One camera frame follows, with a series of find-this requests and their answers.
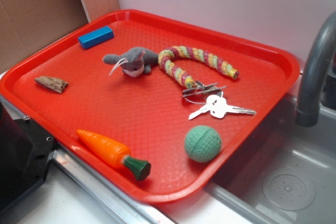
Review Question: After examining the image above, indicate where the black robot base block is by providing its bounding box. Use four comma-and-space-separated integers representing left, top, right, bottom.
1, 105, 55, 214

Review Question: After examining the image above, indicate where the brown wood chip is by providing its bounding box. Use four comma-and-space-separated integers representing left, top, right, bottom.
34, 76, 69, 94

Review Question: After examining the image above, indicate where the red plastic tray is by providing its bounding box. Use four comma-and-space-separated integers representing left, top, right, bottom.
1, 10, 300, 204

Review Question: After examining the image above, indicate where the silver key bunch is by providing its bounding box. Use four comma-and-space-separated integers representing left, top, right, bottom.
182, 81, 257, 120

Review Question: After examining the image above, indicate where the grey plush mouse toy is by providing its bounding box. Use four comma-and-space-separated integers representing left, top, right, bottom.
102, 47, 159, 78

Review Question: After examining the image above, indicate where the green dimpled ball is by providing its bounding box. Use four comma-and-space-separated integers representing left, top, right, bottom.
184, 125, 222, 163

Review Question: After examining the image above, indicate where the orange plastic toy carrot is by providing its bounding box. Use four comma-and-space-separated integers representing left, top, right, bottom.
76, 129, 151, 181

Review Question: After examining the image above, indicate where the blue rectangular block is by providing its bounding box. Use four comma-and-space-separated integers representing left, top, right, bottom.
78, 26, 114, 49

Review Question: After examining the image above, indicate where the grey curved faucet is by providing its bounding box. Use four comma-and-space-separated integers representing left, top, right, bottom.
295, 12, 335, 127

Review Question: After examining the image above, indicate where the grey plastic sink basin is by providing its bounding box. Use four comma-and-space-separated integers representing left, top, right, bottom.
205, 95, 335, 223

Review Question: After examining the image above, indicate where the brown cardboard panel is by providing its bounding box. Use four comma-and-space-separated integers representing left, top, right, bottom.
1, 0, 88, 72

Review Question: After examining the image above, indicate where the multicolour braided rope toy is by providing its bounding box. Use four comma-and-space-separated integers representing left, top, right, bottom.
157, 46, 240, 89

